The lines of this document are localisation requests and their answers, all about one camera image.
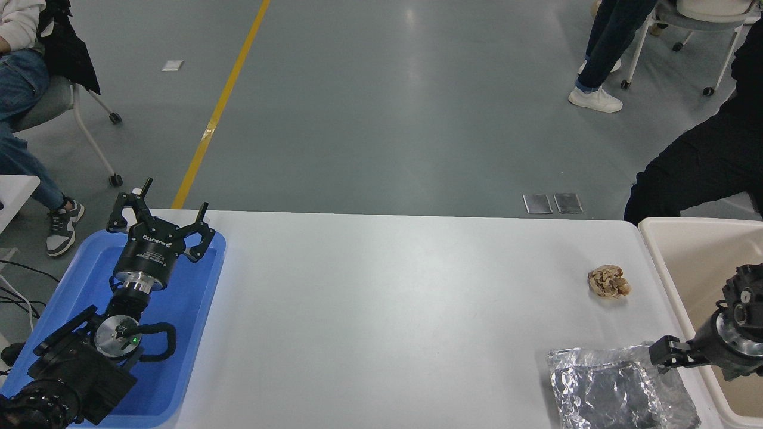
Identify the foil plate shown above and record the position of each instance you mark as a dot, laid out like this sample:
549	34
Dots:
608	393

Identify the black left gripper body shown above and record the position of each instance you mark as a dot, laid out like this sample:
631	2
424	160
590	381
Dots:
149	250

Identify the seated person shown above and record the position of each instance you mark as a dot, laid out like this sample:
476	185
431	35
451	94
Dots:
657	28
18	77

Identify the walking person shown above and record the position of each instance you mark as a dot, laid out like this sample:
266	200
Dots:
608	42

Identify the blue plastic tray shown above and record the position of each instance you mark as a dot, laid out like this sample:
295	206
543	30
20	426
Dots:
191	333

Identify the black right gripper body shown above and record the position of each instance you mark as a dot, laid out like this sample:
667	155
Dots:
712	348

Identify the large pale bin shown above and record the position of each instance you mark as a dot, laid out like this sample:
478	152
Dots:
691	262

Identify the white-framed wheeled chair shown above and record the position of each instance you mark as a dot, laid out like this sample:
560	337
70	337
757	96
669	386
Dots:
697	15

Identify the metal floor plate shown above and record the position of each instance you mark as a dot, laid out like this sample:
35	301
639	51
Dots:
568	202
537	204

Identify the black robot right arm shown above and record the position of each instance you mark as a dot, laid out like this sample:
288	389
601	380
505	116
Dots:
745	286

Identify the small white table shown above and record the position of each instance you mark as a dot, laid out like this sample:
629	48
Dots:
15	190

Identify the grey wheeled chair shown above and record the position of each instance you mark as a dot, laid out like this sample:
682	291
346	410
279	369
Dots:
50	101

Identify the black jacket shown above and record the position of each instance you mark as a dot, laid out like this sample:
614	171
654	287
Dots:
68	53

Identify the crumpled tan paper ball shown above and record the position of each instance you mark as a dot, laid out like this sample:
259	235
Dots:
608	282

